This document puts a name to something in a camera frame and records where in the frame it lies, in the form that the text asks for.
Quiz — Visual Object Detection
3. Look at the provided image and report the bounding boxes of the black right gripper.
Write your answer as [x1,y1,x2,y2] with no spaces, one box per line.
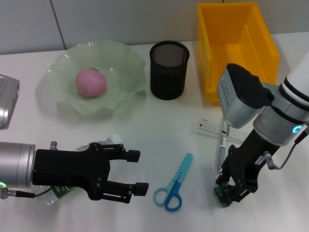
[215,128,274,204]

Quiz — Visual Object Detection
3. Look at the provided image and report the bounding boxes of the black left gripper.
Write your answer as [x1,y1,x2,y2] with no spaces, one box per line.
[31,142,149,203]

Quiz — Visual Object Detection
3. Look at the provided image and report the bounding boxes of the green plastic wrapper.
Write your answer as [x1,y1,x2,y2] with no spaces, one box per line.
[213,184,233,209]

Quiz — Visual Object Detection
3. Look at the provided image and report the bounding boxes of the clear green-label water bottle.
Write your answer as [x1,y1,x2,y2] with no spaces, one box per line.
[44,134,122,206]

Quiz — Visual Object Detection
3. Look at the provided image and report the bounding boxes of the pink toy peach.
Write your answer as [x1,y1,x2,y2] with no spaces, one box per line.
[75,67,107,98]

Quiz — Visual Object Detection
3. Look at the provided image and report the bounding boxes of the silver white pen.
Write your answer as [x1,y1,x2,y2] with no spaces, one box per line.
[218,119,230,174]

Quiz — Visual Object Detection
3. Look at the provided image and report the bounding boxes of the blue scissors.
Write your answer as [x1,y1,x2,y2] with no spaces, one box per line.
[152,153,194,212]

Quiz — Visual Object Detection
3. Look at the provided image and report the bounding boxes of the clear plastic ruler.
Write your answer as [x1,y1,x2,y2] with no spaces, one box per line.
[192,117,249,147]

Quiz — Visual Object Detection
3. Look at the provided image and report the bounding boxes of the green wavy glass fruit plate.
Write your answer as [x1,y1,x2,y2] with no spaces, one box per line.
[47,41,148,121]

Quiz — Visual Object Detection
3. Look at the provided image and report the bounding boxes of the black mesh pen holder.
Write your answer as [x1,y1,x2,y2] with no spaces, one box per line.
[149,40,191,101]

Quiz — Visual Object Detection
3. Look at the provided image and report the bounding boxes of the yellow plastic bin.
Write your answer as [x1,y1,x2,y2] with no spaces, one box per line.
[196,2,281,105]

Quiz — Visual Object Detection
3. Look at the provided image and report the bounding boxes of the left arm grey cable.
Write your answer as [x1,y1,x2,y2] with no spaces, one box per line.
[0,186,53,200]

